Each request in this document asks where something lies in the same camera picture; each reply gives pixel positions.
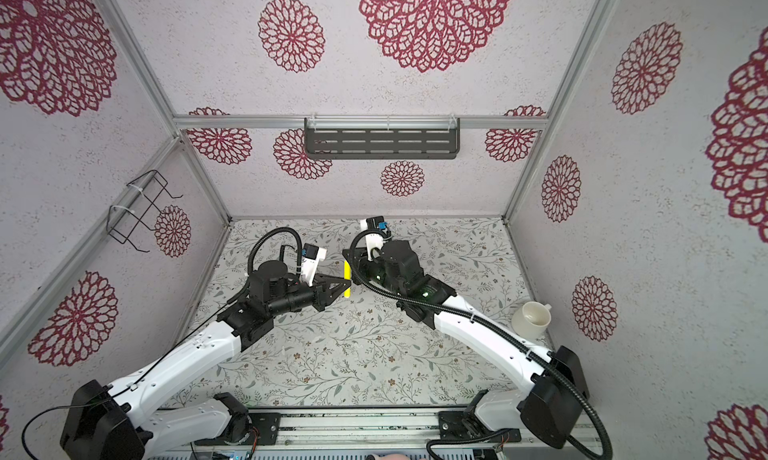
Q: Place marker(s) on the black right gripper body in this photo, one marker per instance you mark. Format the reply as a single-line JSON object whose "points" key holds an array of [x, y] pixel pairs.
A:
{"points": [[379, 274]]}

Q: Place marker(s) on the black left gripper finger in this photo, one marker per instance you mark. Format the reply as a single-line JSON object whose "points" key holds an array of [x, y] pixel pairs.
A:
{"points": [[326, 295], [326, 279]]}

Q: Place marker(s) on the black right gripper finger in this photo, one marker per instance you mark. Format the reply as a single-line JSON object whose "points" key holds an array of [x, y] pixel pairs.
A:
{"points": [[354, 254], [358, 271]]}

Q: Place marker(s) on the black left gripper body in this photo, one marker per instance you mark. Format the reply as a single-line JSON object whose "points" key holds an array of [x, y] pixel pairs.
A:
{"points": [[298, 295]]}

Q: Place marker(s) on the yellow highlighter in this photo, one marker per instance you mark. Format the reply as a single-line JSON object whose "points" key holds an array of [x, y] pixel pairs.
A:
{"points": [[347, 278]]}

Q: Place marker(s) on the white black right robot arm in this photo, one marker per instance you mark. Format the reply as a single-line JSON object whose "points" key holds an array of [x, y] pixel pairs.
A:
{"points": [[550, 388]]}

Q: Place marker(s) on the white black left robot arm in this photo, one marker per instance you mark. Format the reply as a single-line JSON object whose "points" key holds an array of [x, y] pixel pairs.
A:
{"points": [[122, 420]]}

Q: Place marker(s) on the white mug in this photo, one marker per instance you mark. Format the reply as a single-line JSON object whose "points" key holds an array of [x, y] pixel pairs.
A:
{"points": [[531, 320]]}

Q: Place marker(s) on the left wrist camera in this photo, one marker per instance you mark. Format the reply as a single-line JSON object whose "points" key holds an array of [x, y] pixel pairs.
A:
{"points": [[312, 255]]}

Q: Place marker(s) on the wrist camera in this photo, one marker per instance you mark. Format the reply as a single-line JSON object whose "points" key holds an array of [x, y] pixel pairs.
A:
{"points": [[379, 236], [312, 255]]}

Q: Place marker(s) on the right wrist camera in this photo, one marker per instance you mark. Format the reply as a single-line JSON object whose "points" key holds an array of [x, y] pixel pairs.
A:
{"points": [[379, 236]]}

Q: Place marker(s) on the dark grey wall shelf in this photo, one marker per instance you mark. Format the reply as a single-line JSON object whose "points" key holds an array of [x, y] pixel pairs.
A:
{"points": [[382, 140]]}

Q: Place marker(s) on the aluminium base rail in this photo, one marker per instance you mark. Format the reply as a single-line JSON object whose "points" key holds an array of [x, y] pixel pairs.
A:
{"points": [[354, 433]]}

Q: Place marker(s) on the black wire wall basket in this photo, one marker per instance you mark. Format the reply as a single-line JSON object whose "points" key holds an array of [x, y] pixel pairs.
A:
{"points": [[123, 220]]}

